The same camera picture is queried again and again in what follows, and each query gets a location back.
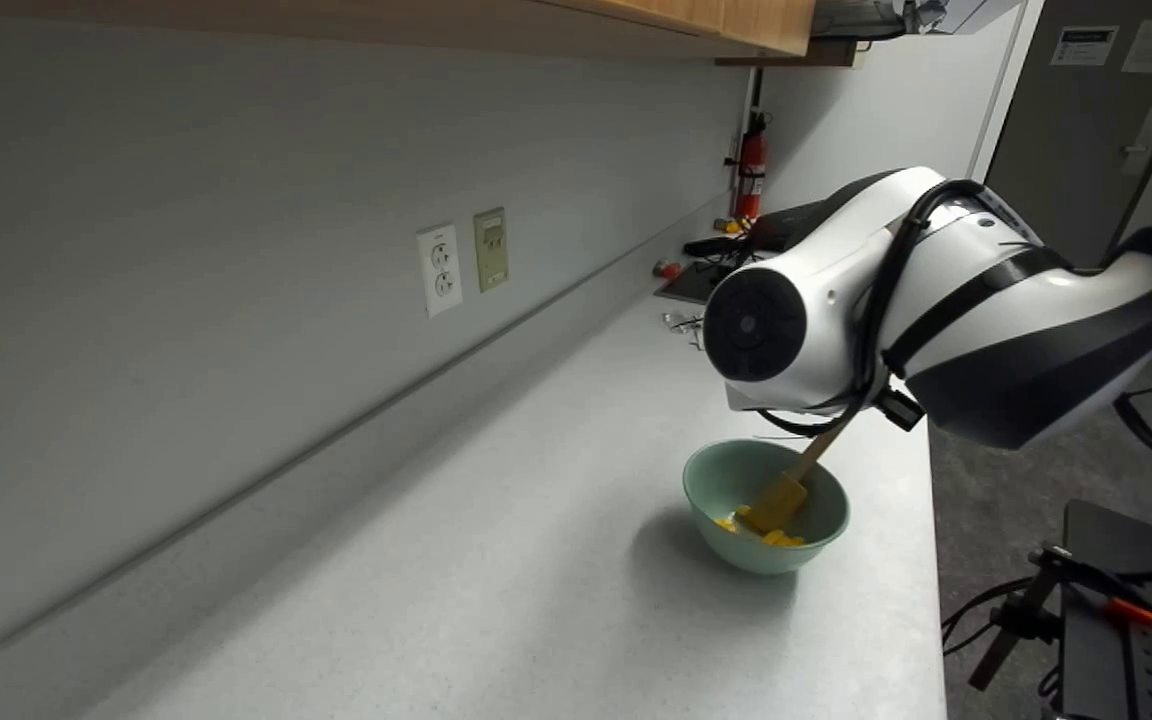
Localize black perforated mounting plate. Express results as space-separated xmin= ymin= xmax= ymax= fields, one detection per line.
xmin=1054 ymin=499 xmax=1152 ymax=720

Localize crumpled beige cloth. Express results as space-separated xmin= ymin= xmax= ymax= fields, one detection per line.
xmin=660 ymin=308 xmax=704 ymax=351

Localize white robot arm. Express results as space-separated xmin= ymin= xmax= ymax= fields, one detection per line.
xmin=699 ymin=169 xmax=1152 ymax=447

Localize orange handled black clamp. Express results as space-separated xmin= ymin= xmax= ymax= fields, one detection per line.
xmin=968 ymin=543 xmax=1152 ymax=687

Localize yellow food pieces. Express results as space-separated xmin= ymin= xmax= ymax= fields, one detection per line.
xmin=711 ymin=513 xmax=808 ymax=548

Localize mint green bowl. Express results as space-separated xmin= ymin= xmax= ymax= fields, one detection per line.
xmin=685 ymin=439 xmax=850 ymax=574

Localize red fire extinguisher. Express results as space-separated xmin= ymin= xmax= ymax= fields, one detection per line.
xmin=726 ymin=68 xmax=766 ymax=227

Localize grey door with papers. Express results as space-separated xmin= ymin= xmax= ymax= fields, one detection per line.
xmin=987 ymin=0 xmax=1152 ymax=267

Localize wooden upper cabinet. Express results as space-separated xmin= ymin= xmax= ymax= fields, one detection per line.
xmin=0 ymin=0 xmax=854 ymax=68

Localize wooden spatula with yellow blade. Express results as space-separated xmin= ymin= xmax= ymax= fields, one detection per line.
xmin=740 ymin=428 xmax=845 ymax=528

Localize beige wall switch plate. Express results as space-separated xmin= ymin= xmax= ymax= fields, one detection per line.
xmin=470 ymin=208 xmax=508 ymax=287

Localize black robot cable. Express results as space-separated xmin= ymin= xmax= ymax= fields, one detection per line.
xmin=750 ymin=176 xmax=1048 ymax=439

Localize white wall power outlet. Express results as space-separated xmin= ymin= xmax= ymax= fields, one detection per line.
xmin=417 ymin=224 xmax=464 ymax=316

